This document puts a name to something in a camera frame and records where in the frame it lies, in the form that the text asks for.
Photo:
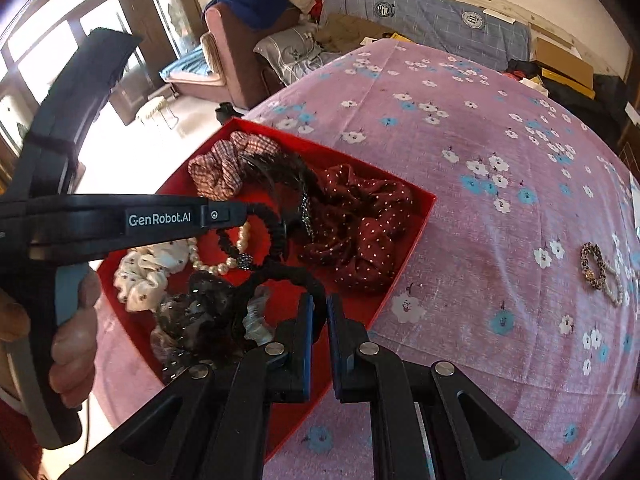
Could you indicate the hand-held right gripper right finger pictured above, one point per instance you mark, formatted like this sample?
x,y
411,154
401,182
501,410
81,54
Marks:
x,y
347,355

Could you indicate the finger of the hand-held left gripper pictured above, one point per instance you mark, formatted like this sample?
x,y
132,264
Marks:
x,y
227,216

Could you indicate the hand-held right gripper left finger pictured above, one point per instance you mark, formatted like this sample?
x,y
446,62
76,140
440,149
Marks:
x,y
295,350

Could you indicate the red plaid scrunchie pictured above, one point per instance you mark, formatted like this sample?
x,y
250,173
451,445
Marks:
x,y
225,165

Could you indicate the black hair claw clip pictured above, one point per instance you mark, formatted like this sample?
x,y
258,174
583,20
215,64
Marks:
x,y
285,180

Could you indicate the white dotted scrunchie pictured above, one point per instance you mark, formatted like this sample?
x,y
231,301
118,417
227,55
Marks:
x,y
145,275

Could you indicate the dark mesh scrunchie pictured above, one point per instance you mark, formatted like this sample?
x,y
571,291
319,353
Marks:
x,y
200,315

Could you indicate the dark red polka dot scrunchie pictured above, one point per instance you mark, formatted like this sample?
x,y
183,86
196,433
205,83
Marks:
x,y
365,230

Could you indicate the red box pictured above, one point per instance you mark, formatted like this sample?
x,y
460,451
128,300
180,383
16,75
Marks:
x,y
400,240

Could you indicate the person's left hand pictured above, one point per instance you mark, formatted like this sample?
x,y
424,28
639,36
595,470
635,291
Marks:
x,y
77,355

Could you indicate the black shoes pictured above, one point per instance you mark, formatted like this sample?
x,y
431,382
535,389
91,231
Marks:
x,y
225,112

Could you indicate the white stool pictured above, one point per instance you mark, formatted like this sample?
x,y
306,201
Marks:
x,y
155,110

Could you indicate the blue cushion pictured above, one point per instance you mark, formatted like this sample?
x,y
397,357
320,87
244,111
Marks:
x,y
195,65

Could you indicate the brown armchair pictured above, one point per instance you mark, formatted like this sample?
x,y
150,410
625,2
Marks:
x,y
240,60

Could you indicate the grey patterned pillow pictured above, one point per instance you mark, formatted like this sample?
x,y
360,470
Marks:
x,y
295,52

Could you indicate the pink floral bedsheet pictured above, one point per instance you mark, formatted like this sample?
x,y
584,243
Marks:
x,y
475,200

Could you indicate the blue clothing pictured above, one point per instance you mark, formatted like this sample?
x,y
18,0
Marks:
x,y
250,5

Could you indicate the wooden glass door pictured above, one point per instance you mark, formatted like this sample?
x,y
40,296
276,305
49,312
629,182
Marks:
x,y
125,20

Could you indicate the khaki cloth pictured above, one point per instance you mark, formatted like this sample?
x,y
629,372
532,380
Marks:
x,y
350,32

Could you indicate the blue plaid folded quilt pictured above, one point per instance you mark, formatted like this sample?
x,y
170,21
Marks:
x,y
430,15

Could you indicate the yellow flat box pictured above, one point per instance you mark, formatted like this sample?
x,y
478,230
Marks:
x,y
570,85

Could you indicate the brown cardboard box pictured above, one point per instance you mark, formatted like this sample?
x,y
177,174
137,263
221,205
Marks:
x,y
562,60

